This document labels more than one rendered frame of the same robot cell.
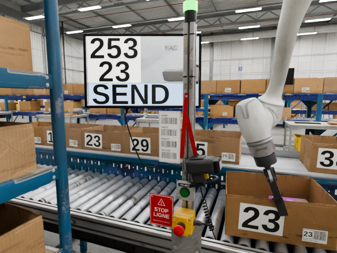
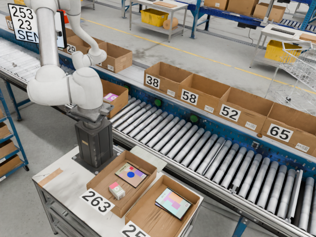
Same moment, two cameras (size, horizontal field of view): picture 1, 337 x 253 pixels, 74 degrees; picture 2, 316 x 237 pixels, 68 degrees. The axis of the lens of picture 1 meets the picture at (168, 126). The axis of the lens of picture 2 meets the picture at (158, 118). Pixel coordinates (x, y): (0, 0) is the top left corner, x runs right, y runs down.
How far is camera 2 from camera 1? 1.74 m
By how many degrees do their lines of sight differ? 32
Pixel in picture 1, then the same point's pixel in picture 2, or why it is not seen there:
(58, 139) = not seen: outside the picture
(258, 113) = (75, 60)
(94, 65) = (15, 19)
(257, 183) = (107, 86)
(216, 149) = (105, 62)
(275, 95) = (92, 50)
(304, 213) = not seen: hidden behind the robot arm
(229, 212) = not seen: hidden behind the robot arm
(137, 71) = (34, 26)
